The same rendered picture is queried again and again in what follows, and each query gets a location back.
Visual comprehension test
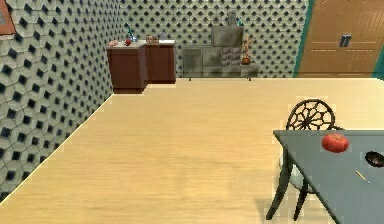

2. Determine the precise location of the grey shelf unit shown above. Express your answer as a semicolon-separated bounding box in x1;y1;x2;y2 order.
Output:
181;25;259;82

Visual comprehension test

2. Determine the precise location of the dark brown kitchen cabinet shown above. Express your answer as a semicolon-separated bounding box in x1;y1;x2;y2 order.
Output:
106;39;177;95

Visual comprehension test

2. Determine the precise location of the orange statue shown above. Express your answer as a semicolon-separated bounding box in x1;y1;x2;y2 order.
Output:
240;34;253;66

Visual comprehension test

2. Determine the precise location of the grey vase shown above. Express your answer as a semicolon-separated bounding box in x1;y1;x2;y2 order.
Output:
227;9;238;27

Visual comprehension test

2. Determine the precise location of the black round-backed chair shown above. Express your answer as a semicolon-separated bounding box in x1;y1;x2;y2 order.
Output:
285;98;346;221

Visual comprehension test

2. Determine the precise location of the red tomato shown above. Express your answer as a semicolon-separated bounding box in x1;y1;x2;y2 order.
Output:
321;133;350;154

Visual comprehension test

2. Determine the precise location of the grey dining table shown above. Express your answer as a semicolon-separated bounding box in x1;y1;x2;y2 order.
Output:
265;129;384;224

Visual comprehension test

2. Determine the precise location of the brown room door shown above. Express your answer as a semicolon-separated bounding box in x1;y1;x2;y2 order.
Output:
296;0;384;78

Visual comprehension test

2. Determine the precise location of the yellow pencil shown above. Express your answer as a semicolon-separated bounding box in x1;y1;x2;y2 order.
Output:
354;170;371;185

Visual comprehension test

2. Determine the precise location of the black bowl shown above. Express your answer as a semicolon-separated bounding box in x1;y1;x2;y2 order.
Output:
364;150;384;168

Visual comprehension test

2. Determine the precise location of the black door handle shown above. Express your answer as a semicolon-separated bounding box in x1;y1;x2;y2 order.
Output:
338;34;352;48

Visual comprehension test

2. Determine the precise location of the orange framed wall picture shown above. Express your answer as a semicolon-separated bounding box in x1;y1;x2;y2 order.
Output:
0;0;17;36

